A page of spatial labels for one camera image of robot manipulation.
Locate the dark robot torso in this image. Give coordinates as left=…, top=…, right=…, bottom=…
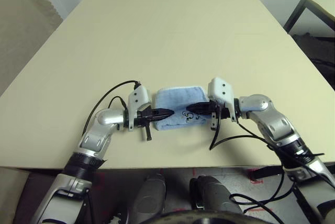
left=146, top=209, right=262, bottom=224

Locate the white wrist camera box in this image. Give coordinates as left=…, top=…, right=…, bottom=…
left=127, top=84, right=151, bottom=132
left=207, top=77, right=238, bottom=123

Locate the beige curtain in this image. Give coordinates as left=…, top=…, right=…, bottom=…
left=0, top=0, right=63, bottom=96

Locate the beige side table black frame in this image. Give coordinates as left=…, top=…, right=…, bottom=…
left=284, top=0, right=335, bottom=35

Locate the thin black left gripper cable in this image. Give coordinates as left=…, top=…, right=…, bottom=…
left=108, top=96, right=129, bottom=112

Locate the long black trailing cable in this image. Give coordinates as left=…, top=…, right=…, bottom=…
left=229, top=166, right=296, bottom=224

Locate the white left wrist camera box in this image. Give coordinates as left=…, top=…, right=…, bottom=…
left=127, top=84, right=151, bottom=132

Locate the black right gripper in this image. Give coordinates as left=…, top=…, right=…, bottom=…
left=184, top=99, right=236, bottom=131

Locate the black table base bar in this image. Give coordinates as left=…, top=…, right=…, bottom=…
left=251, top=165, right=286, bottom=182

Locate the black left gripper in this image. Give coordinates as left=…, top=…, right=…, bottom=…
left=135, top=105, right=174, bottom=141

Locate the grey left robot foot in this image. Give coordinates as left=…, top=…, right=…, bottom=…
left=129, top=173, right=168, bottom=221

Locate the black left wrist camera cable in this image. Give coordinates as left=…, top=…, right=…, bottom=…
left=81, top=80, right=142, bottom=143

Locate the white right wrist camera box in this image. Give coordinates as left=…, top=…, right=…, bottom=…
left=207, top=77, right=238, bottom=123

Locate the light blue terry towel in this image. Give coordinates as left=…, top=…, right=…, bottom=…
left=153, top=85, right=210, bottom=131

